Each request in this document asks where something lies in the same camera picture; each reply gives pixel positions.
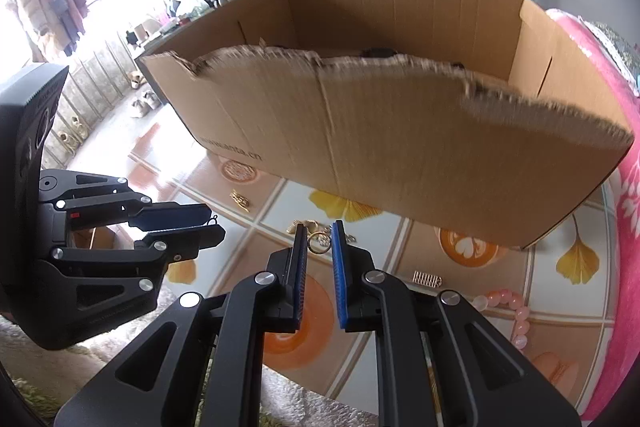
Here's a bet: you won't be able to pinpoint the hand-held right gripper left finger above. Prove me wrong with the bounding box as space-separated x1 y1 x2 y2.
54 222 308 427

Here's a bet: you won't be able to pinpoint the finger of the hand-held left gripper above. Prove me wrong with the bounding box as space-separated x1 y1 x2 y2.
42 169 211 230
20 224 227 350

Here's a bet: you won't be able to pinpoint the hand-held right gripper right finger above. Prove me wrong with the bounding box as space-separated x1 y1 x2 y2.
331 219 583 427

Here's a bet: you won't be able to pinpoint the gold ring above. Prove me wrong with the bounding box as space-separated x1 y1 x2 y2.
307 232 332 255

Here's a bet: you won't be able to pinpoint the brown cardboard box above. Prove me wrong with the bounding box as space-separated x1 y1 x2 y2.
137 0 635 250

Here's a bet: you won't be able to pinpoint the pink bead bracelet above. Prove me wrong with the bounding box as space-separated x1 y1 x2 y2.
472 289 532 351

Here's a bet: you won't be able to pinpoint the metal balcony railing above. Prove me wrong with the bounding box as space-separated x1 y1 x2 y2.
42 37 151 168

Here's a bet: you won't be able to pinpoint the pair of white shoes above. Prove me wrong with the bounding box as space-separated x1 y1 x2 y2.
131 89 163 118

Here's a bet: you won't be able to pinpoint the hanging clothes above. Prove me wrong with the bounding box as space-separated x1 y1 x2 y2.
9 0 88 62

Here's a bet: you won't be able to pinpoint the dark low cabinet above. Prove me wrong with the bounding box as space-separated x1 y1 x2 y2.
136 19 211 105

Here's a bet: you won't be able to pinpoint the leaf patterned checked tablecloth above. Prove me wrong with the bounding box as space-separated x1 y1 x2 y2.
115 117 631 413

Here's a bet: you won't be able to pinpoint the green fluffy cloth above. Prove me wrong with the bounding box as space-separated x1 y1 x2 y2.
0 372 53 420

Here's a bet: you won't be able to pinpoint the pink floral blanket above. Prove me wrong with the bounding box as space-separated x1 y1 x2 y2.
545 9 640 423

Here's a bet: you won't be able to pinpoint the green floral lace-edged quilt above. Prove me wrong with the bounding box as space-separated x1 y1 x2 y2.
580 21 640 72

